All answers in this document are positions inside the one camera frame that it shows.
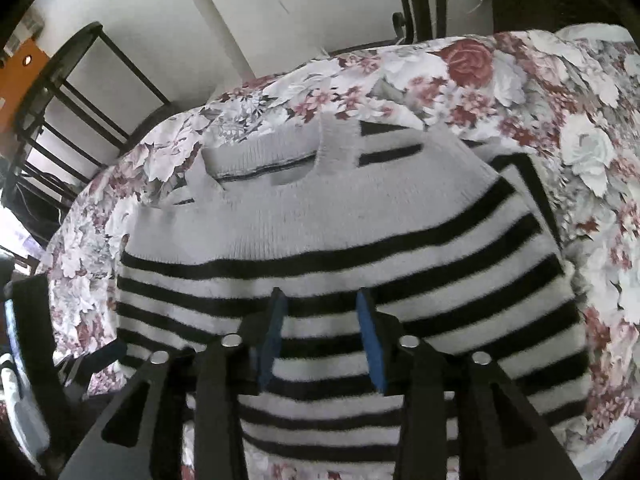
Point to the black metal rack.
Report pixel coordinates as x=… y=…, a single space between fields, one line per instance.
x=115 y=55

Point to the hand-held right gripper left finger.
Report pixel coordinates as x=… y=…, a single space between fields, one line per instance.
x=272 y=340

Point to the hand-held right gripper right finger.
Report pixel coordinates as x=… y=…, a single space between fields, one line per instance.
x=374 y=350

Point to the floral blanket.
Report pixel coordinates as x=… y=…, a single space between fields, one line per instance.
x=500 y=90

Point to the black white striped sweater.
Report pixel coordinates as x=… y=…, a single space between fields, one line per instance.
x=350 y=240

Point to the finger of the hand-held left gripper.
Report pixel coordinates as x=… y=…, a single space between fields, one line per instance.
x=107 y=356

